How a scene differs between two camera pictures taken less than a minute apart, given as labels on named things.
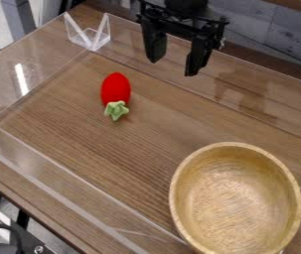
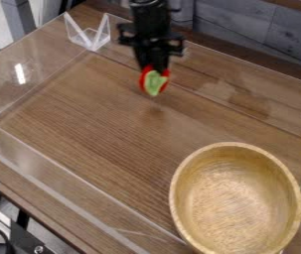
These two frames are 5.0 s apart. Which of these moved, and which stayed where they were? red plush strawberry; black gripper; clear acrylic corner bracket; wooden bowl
Moved: black gripper; red plush strawberry
Stayed: clear acrylic corner bracket; wooden bowl
